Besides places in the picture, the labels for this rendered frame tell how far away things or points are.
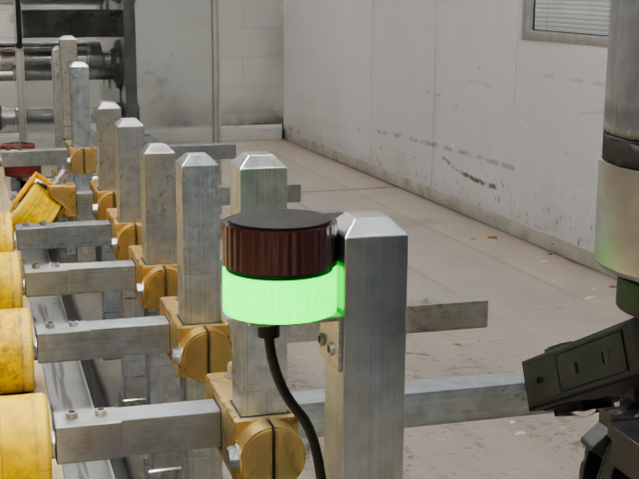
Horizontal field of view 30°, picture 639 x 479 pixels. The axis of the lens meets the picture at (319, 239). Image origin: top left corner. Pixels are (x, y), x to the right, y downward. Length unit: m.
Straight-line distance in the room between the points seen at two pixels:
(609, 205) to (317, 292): 0.19
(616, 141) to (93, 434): 0.56
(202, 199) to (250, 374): 0.27
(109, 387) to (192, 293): 0.69
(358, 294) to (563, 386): 0.13
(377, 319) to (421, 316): 0.61
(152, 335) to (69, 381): 0.91
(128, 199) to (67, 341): 0.48
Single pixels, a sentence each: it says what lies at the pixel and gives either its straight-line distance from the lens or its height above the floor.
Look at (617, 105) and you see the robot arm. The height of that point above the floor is 1.24.
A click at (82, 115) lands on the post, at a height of 1.03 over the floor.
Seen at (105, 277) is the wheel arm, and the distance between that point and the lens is 1.41.
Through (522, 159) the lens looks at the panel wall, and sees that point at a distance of 6.13.
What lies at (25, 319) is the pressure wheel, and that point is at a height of 0.98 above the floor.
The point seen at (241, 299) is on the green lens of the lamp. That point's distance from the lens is 0.60.
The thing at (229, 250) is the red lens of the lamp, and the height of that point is 1.15.
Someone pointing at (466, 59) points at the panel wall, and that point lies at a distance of 6.69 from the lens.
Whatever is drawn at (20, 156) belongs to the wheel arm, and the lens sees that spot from 2.38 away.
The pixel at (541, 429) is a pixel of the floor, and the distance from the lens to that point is 3.61.
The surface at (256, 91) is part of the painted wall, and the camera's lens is 9.82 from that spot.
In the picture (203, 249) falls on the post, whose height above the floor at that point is 1.04.
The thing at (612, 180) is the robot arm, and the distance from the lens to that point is 0.47.
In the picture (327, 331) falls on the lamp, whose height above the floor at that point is 1.10.
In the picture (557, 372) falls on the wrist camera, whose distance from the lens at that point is 0.56.
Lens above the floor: 1.29
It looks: 12 degrees down
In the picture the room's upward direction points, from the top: straight up
